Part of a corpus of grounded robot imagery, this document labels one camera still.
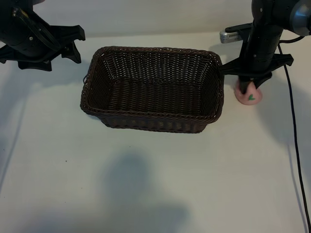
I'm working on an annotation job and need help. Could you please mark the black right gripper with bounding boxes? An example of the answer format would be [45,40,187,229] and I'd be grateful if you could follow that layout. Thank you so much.
[219,22,295,94]

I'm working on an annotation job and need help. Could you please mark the dark brown wicker basket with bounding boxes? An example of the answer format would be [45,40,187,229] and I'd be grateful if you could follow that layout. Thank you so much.
[80,46,224,133]

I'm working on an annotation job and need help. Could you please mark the black ribbon cable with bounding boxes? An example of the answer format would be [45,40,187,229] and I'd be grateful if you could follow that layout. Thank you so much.
[12,7,61,51]

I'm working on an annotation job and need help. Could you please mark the long black cable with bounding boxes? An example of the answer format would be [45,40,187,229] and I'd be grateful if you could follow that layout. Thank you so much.
[276,35,311,233]

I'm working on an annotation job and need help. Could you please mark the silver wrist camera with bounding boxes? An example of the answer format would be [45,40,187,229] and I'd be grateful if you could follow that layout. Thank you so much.
[220,30,245,45]

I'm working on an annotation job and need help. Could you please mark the pink peach with green leaf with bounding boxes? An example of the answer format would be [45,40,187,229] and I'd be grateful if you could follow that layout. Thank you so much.
[234,81,263,106]

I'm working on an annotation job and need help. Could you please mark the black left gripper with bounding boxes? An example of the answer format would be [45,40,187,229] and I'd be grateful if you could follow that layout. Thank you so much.
[0,0,86,72]

